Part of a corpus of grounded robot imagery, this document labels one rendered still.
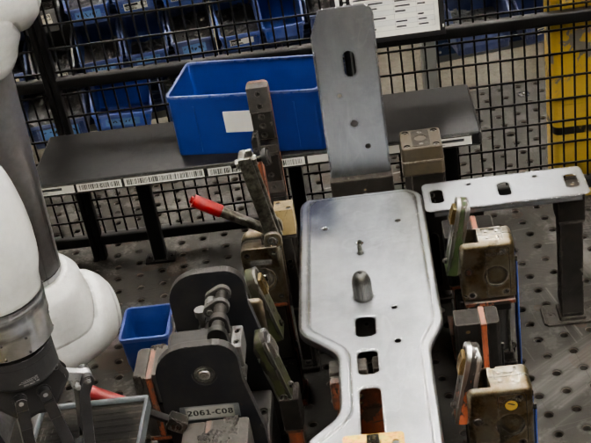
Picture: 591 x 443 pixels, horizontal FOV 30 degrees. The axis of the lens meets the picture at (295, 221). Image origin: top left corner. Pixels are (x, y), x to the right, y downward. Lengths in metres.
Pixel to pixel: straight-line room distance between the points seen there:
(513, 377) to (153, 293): 1.10
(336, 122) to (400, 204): 0.20
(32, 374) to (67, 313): 0.70
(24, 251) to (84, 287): 0.81
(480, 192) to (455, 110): 0.28
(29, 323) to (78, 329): 0.76
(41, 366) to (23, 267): 0.12
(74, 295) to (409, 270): 0.55
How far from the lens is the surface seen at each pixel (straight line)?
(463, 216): 1.77
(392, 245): 1.88
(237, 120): 2.15
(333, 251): 1.89
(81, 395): 1.19
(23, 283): 1.06
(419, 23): 2.28
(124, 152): 2.29
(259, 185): 1.79
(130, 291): 2.45
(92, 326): 1.87
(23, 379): 1.13
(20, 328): 1.09
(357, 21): 1.97
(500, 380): 1.52
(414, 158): 2.06
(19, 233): 1.04
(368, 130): 2.06
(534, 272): 2.32
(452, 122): 2.19
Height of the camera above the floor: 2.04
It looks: 31 degrees down
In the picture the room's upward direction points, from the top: 10 degrees counter-clockwise
